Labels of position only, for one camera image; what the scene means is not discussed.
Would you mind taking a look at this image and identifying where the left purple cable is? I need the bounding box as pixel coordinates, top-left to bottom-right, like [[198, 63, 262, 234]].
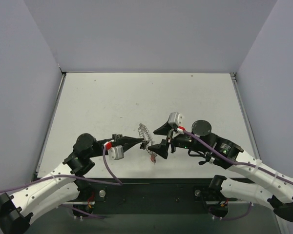
[[0, 147, 124, 220]]

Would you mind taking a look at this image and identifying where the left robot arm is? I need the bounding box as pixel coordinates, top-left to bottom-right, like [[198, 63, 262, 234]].
[[0, 133, 148, 234]]

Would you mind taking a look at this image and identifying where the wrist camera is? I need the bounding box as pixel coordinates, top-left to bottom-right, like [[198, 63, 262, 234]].
[[167, 112, 184, 129], [108, 146, 124, 160]]

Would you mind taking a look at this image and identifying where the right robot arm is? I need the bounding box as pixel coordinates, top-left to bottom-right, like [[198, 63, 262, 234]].
[[148, 120, 293, 223]]

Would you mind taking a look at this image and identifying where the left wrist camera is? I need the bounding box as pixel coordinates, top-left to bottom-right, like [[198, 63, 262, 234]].
[[108, 146, 124, 160]]

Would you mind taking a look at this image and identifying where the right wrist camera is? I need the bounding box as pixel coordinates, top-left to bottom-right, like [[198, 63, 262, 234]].
[[167, 112, 184, 129]]

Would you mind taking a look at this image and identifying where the purple cable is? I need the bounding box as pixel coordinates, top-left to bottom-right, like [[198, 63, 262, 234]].
[[183, 130, 293, 221], [0, 147, 124, 220]]

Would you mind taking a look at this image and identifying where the red key tag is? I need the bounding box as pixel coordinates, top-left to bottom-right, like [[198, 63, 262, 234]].
[[150, 156, 156, 163]]

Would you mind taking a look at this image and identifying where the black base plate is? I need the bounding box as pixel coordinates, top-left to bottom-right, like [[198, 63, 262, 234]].
[[72, 178, 227, 217]]

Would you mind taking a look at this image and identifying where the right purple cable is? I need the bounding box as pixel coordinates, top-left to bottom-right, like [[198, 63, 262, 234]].
[[183, 130, 293, 221]]

